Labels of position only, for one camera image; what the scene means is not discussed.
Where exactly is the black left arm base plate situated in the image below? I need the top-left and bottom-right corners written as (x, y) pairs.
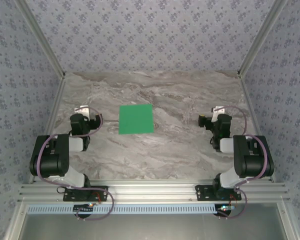
top-left (62, 185), bottom-right (109, 202)

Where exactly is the aluminium table side rail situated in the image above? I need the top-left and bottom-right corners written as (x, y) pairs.
top-left (27, 74), bottom-right (67, 185)
top-left (238, 74), bottom-right (277, 183)

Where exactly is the wide aluminium mounting rail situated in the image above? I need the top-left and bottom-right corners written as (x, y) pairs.
top-left (17, 179), bottom-right (291, 203)

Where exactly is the green square paper sheet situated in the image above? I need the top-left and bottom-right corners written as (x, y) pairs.
top-left (118, 104), bottom-right (155, 136)

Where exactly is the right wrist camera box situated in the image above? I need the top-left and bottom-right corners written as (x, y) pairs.
top-left (211, 105), bottom-right (233, 126)

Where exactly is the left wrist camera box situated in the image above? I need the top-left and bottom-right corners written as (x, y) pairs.
top-left (69, 105), bottom-right (91, 126)

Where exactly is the small black adapter board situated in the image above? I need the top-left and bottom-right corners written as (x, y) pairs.
top-left (214, 203), bottom-right (237, 216)
top-left (73, 203), bottom-right (94, 213)

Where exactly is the slotted grey cable duct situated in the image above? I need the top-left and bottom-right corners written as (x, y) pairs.
top-left (26, 204), bottom-right (217, 215)

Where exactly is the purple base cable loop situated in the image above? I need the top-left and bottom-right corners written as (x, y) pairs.
top-left (76, 192), bottom-right (115, 222)
top-left (218, 188), bottom-right (248, 220)

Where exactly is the aluminium frame post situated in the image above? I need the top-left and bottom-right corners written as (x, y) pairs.
top-left (14, 0), bottom-right (66, 79)
top-left (236, 0), bottom-right (290, 79)

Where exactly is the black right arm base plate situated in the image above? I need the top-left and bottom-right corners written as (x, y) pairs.
top-left (194, 184), bottom-right (242, 202)

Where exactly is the grey metal panel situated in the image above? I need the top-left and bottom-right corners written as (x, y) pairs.
top-left (7, 202), bottom-right (295, 240)

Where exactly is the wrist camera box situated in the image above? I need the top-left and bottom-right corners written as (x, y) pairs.
top-left (69, 105), bottom-right (91, 126)
top-left (211, 105), bottom-right (233, 126)

